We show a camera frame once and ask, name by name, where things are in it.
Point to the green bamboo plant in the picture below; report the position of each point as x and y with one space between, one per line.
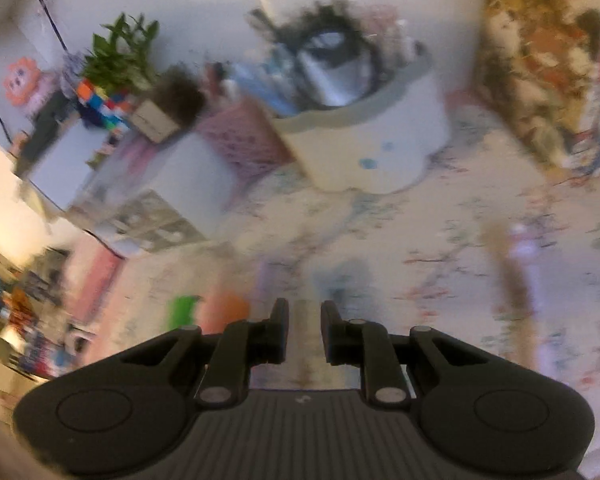
122 50

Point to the bundle of pens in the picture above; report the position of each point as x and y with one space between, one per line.
280 80

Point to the dark fluffy pompom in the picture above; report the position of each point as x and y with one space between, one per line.
180 92

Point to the grey marker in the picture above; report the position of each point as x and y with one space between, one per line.
340 277

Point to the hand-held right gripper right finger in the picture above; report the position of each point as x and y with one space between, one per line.
330 327

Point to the pink lion toy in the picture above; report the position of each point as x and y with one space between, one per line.
22 82

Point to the pink perforated pen holder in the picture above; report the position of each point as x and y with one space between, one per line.
245 135

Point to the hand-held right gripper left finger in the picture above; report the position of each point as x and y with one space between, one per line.
280 321

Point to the colourful twisted puzzle cube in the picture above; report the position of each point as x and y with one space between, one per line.
105 100

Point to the floral tablecloth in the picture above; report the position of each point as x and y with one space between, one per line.
455 240

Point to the white drawer organiser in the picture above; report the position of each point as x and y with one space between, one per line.
155 195

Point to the green cap marker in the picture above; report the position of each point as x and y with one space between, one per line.
182 310

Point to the pink flat box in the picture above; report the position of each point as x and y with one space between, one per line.
97 280

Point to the black box device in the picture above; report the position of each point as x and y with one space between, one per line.
45 130

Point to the white cloud-shaped pen holder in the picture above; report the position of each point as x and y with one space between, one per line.
360 135

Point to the orange highlighter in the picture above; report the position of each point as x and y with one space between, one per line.
235 307

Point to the square labelled plant pot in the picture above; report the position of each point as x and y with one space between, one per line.
155 116

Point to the pink highlighter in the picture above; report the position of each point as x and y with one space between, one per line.
207 317

